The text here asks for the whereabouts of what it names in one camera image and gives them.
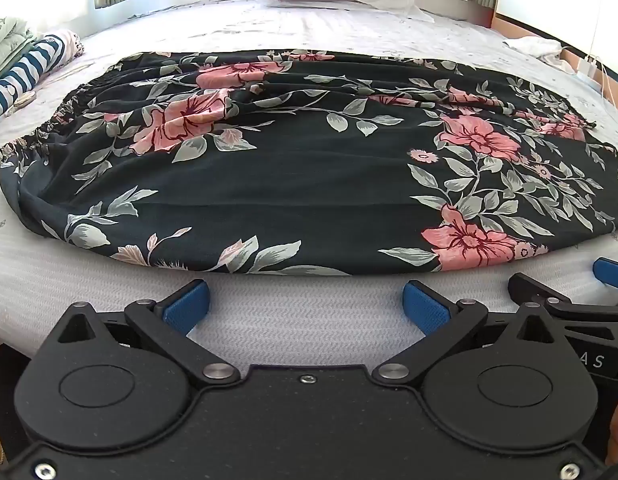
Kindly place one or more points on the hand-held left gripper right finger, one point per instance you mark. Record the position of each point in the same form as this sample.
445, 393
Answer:
425, 308

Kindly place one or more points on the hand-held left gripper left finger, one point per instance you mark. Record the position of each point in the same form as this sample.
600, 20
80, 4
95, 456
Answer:
188, 306

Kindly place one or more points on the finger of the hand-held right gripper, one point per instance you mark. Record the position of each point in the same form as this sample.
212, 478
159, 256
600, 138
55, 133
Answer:
611, 271
539, 294

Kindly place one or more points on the black floral pants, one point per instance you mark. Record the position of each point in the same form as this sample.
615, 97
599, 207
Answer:
289, 175

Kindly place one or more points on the white charger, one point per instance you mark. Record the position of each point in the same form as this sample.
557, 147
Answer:
588, 66

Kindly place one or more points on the white crumpled cloth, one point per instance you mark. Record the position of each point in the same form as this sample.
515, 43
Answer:
536, 49

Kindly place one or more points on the small round beige object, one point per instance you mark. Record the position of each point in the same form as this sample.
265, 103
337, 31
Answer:
25, 100

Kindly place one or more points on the blue white striped blanket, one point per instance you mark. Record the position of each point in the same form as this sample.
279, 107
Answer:
24, 72

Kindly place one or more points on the pale pink folded cloth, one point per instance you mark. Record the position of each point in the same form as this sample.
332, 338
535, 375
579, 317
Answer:
71, 45

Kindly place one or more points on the bed with white sheet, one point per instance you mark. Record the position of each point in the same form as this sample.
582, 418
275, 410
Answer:
339, 35

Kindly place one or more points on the green floral folded quilt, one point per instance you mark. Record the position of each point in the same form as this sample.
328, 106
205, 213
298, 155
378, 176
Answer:
6, 45

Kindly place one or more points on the wooden bed frame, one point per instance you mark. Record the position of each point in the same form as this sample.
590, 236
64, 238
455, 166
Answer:
519, 27

